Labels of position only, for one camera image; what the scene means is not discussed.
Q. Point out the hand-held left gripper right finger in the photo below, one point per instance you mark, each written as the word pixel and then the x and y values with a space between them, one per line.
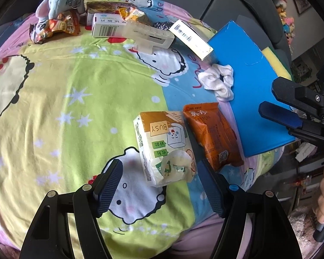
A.
pixel 212 191

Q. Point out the steel wool scrubber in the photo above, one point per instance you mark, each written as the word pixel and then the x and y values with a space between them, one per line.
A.
pixel 162 25

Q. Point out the orange panda snack packet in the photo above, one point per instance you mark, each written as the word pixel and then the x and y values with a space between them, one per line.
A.
pixel 56 28

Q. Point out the white scrunchie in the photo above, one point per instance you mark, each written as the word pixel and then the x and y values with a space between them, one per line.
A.
pixel 213 82

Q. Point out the white barcode medicine box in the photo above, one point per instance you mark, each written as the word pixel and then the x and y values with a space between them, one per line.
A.
pixel 107 28

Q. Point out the dark brown snack packet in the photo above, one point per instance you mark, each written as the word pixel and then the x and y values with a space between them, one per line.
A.
pixel 105 6

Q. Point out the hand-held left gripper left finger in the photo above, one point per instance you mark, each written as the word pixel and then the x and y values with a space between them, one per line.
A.
pixel 109 191

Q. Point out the yellow white tissue pack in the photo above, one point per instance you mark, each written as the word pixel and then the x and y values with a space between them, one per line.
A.
pixel 156 145

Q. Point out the orange brown snack packet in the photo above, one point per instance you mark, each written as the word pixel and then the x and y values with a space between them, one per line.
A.
pixel 213 132

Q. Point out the pale blue plush elephant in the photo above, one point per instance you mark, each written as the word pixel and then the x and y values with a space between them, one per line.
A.
pixel 59 1

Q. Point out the printed cartoon bed sheet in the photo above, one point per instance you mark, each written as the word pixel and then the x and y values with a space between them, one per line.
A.
pixel 70 113

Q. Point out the person's pink pants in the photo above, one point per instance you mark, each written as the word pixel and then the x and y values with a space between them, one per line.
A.
pixel 210 240

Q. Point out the pile of plush toys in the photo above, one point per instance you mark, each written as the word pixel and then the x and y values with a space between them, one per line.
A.
pixel 286 21

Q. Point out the blue cardboard box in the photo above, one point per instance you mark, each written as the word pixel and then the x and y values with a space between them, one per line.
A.
pixel 253 86

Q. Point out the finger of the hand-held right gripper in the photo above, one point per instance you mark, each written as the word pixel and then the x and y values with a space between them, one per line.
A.
pixel 289 89
pixel 280 116

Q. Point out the yellow snack packet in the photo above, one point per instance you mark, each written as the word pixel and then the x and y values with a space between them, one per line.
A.
pixel 132 13

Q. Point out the yellow sponge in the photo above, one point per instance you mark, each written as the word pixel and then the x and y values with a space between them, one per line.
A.
pixel 276 62

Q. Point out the translucent plastic case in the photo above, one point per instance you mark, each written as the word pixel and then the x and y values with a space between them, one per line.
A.
pixel 151 36

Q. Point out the long white barcode box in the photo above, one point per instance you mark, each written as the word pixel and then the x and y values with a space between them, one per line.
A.
pixel 191 39

